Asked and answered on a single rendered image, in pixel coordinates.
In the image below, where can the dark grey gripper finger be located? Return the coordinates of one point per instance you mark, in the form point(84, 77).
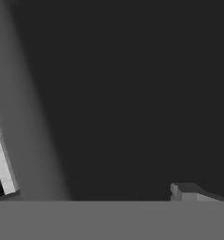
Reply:
point(187, 193)

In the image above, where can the dark dishwasher door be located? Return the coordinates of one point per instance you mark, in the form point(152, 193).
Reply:
point(132, 93)

